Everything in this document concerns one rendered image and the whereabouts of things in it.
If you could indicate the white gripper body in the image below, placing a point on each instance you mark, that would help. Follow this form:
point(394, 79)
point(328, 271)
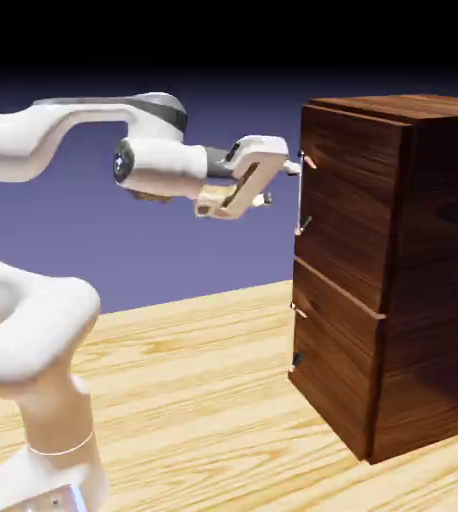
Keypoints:
point(265, 160)

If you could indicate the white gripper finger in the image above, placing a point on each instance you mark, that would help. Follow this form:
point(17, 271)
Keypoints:
point(262, 199)
point(292, 167)

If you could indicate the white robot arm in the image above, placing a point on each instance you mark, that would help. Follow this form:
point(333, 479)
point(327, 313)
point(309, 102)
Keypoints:
point(157, 160)

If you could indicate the large dark wood cabinet door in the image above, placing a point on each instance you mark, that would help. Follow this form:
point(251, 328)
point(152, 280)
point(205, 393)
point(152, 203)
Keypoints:
point(349, 208)

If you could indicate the small dark wood cabinet door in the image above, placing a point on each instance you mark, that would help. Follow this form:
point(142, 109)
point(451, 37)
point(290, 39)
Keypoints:
point(333, 360)

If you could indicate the dark wood cabinet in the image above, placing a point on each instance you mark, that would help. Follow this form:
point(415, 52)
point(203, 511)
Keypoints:
point(433, 280)

